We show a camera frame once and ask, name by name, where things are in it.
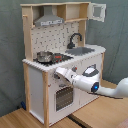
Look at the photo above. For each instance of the black toy faucet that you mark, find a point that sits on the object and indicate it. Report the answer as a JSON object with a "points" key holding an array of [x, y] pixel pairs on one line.
{"points": [[71, 44]]}

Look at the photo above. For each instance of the white microwave door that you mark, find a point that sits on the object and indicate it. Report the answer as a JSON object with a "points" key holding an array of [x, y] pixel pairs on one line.
{"points": [[96, 11]]}

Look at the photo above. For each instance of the toy oven door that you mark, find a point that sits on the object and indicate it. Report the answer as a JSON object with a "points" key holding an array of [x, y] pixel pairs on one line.
{"points": [[64, 97]]}

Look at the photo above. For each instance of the wooden toy play kitchen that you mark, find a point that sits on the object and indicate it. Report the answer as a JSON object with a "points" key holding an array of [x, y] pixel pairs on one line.
{"points": [[40, 84]]}

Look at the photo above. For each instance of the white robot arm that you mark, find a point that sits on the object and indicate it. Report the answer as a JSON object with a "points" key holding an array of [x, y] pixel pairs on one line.
{"points": [[89, 82]]}

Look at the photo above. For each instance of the small metal pot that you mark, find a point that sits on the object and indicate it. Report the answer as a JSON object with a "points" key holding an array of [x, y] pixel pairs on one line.
{"points": [[44, 56]]}

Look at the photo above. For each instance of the grey toy range hood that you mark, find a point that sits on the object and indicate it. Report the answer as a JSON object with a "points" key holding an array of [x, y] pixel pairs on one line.
{"points": [[48, 18]]}

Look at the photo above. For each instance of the black toy stovetop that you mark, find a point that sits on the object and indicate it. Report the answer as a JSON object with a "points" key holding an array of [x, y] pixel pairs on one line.
{"points": [[57, 58]]}

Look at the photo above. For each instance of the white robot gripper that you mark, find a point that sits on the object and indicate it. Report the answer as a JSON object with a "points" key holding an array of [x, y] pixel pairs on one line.
{"points": [[67, 75]]}

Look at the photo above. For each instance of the right red stove knob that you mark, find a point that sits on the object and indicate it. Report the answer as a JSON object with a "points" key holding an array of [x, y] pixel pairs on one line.
{"points": [[74, 69]]}

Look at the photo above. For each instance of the grey toy sink basin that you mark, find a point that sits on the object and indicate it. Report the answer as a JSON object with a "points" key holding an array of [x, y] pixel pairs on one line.
{"points": [[79, 51]]}

